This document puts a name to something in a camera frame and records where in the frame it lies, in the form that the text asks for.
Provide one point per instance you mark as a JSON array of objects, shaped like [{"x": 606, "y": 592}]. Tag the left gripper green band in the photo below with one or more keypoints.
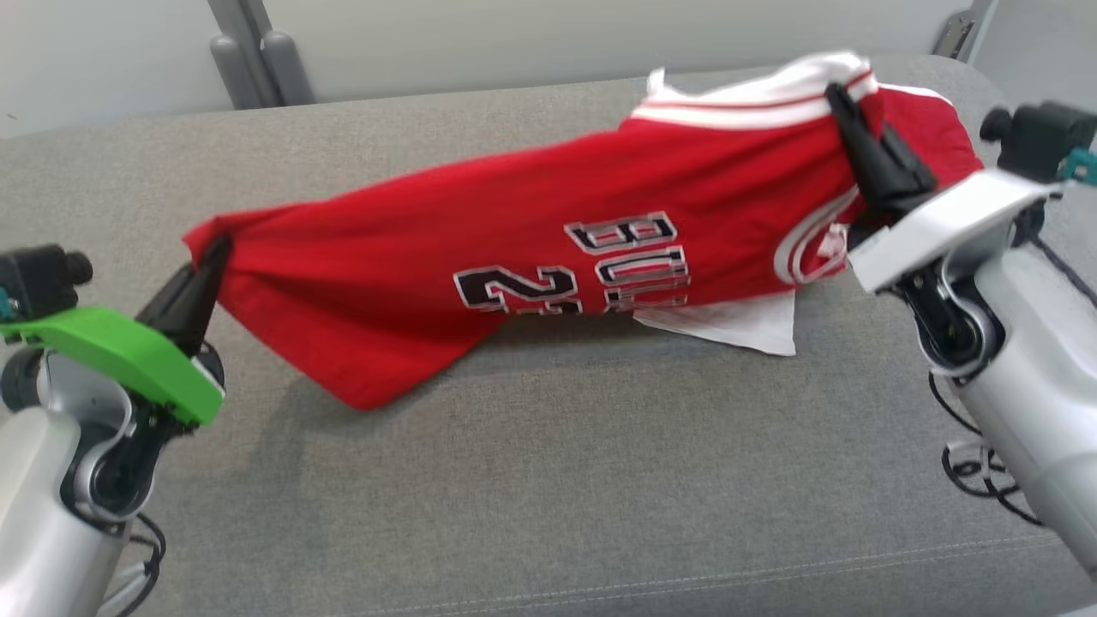
[{"x": 111, "y": 347}]

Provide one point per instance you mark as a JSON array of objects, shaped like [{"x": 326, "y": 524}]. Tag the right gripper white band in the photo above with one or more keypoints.
[{"x": 951, "y": 223}]

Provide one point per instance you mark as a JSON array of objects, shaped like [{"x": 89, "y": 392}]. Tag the red Bulls basketball jersey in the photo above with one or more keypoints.
[{"x": 411, "y": 248}]

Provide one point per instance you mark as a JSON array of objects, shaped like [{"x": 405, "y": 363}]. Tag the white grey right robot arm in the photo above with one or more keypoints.
[{"x": 1028, "y": 403}]

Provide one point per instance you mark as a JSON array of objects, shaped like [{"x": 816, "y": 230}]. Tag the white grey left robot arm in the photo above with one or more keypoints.
[{"x": 34, "y": 514}]

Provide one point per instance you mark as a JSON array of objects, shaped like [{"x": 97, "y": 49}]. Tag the grey partition post metal bracket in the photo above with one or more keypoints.
[{"x": 958, "y": 32}]

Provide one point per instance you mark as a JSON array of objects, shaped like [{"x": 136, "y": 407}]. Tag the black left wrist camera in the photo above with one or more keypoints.
[{"x": 38, "y": 278}]

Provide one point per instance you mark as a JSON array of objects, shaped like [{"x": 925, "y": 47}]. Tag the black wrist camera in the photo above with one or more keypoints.
[
  {"x": 38, "y": 278},
  {"x": 1041, "y": 137}
]

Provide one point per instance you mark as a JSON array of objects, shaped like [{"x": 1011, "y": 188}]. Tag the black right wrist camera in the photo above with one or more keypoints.
[{"x": 1041, "y": 137}]

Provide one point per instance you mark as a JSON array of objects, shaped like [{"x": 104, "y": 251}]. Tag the teal right camera connector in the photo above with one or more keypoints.
[{"x": 1082, "y": 164}]

